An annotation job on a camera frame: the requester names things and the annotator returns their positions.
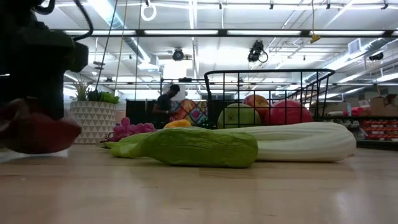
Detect black wire basket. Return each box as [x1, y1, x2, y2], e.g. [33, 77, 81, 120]
[203, 68, 336, 128]

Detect black camera with looped cable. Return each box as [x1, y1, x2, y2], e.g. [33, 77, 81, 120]
[247, 39, 269, 63]

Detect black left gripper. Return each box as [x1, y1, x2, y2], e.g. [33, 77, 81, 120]
[0, 21, 90, 121]

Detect celery stalk bunch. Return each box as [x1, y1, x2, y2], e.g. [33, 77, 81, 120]
[104, 121, 358, 163]

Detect white cable ring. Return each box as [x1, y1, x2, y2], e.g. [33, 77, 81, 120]
[140, 1, 158, 22]

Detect cardboard boxes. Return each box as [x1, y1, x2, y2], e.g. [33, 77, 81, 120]
[369, 95, 398, 118]

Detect person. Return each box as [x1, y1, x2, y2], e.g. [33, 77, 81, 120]
[152, 83, 181, 129]

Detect yellow bell pepper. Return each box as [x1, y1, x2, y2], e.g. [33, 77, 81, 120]
[164, 119, 193, 129]

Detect black overhead beam with lights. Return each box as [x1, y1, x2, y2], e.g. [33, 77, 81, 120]
[63, 28, 398, 39]

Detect colourful patterned box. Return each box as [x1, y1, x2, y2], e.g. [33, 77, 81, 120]
[169, 98, 208, 127]

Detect green cucumber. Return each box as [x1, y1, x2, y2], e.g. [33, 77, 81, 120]
[129, 128, 259, 169]

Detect red yellow streaked apple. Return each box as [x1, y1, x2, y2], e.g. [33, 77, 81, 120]
[242, 94, 270, 119]

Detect green pear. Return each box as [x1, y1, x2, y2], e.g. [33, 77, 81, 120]
[216, 103, 262, 129]

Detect purple grape bunch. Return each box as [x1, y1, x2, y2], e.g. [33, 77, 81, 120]
[107, 116, 156, 142]

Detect storage shelf with red boxes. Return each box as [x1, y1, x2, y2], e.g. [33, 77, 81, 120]
[323, 105, 398, 150]

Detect potted plant in patterned pot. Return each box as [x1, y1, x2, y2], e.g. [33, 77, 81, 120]
[70, 80, 121, 145]

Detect thin black hanging cable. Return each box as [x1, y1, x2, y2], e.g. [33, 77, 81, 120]
[95, 0, 119, 91]

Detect round black overhead camera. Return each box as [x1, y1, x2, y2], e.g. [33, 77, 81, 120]
[172, 48, 185, 62]

